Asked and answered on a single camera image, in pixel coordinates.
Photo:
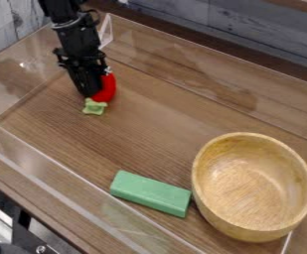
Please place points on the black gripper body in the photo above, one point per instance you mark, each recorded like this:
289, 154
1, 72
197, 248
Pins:
83, 65

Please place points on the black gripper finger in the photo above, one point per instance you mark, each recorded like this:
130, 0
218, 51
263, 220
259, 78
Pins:
95, 82
79, 79

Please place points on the red plush strawberry toy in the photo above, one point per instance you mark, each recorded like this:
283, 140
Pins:
98, 101

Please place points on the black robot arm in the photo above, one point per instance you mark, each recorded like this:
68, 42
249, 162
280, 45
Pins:
79, 55

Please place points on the clear acrylic tray walls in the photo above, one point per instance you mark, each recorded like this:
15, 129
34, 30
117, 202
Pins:
182, 94

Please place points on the green rectangular block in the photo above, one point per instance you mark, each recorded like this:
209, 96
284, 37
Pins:
150, 193

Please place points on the wooden bowl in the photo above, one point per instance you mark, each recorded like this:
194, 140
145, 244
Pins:
249, 186

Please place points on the black device with knob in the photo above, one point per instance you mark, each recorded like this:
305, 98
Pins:
24, 243

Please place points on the clear acrylic corner bracket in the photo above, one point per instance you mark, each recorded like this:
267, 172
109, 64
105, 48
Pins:
105, 32

